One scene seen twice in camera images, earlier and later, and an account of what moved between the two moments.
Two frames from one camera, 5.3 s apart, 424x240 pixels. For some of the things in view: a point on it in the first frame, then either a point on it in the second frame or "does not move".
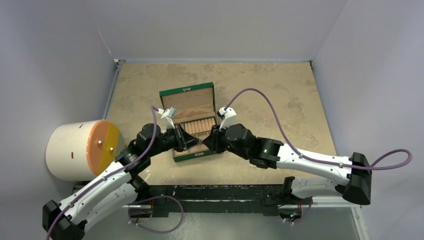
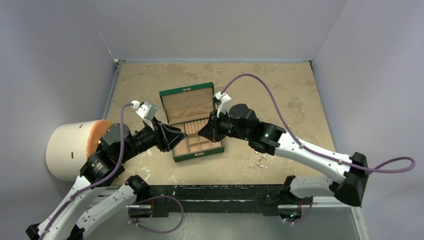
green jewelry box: (194, 107) does not move
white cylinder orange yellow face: (80, 150) does not move
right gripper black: (214, 140) -> (214, 127)
